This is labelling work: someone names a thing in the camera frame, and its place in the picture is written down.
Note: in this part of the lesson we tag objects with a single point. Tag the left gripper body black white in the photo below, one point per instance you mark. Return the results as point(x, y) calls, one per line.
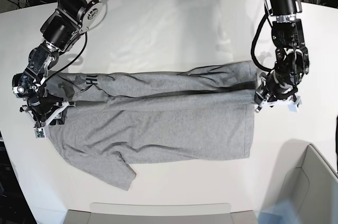
point(273, 91)

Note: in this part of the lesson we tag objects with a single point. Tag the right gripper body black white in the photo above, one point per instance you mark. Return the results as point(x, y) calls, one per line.
point(43, 110)

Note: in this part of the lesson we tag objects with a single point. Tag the grey T-shirt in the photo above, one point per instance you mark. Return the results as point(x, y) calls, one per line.
point(122, 119)

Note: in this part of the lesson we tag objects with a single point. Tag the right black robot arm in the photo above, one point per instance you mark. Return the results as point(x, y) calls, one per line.
point(69, 22)

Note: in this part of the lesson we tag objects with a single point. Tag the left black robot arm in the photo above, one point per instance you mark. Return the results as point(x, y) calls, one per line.
point(292, 60)

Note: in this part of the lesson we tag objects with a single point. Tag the black object right edge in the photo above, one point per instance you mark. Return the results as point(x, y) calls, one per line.
point(336, 143)

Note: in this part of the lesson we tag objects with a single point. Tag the grey bin at right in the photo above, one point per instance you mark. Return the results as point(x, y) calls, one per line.
point(312, 189)

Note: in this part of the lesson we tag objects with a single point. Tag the grey bin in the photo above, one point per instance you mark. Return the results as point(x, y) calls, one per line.
point(312, 189)
point(127, 213)

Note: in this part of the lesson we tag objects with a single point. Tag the grey bin at bottom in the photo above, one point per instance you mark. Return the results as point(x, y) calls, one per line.
point(127, 213)

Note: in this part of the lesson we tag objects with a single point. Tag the blue cloth in bin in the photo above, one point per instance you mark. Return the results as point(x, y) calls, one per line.
point(282, 212)

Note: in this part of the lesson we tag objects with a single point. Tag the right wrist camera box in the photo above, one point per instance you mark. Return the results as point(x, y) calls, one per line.
point(42, 132)

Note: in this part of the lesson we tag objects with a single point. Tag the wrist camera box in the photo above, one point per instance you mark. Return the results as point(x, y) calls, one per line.
point(42, 132)
point(293, 106)

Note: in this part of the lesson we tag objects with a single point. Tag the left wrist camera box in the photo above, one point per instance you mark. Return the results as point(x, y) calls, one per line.
point(293, 106)

